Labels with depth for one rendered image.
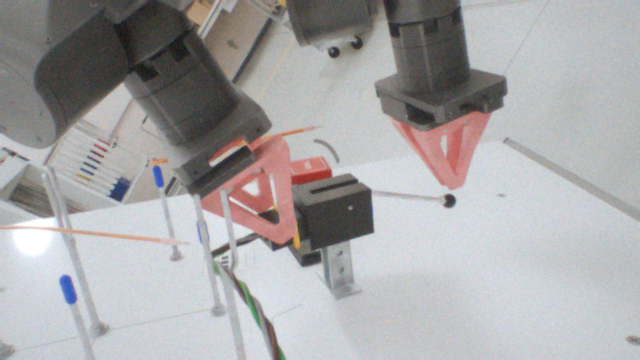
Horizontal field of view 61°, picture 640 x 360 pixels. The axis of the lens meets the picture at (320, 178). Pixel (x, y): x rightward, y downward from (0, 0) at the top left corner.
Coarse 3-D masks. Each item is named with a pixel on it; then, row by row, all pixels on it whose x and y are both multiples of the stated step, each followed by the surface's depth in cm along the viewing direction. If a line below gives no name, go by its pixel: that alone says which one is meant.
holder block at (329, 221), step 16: (336, 176) 46; (352, 176) 45; (304, 192) 43; (320, 192) 43; (336, 192) 43; (352, 192) 43; (368, 192) 43; (304, 208) 42; (320, 208) 42; (336, 208) 42; (352, 208) 43; (368, 208) 43; (320, 224) 42; (336, 224) 43; (352, 224) 43; (368, 224) 44; (304, 240) 44; (320, 240) 43; (336, 240) 43
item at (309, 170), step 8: (296, 160) 66; (304, 160) 66; (312, 160) 66; (320, 160) 65; (296, 168) 64; (304, 168) 64; (312, 168) 63; (320, 168) 63; (328, 168) 63; (296, 176) 62; (304, 176) 62; (312, 176) 62; (320, 176) 63; (328, 176) 63
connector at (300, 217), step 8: (272, 208) 44; (296, 208) 43; (264, 216) 43; (272, 216) 43; (296, 216) 42; (304, 216) 42; (304, 224) 42; (304, 232) 42; (264, 240) 42; (288, 240) 42; (272, 248) 41; (280, 248) 42
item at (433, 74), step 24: (408, 24) 40; (456, 24) 40; (408, 48) 41; (432, 48) 40; (456, 48) 41; (408, 72) 42; (432, 72) 41; (456, 72) 41; (480, 72) 43; (408, 96) 43; (432, 96) 41; (456, 96) 40; (480, 96) 40; (504, 96) 41
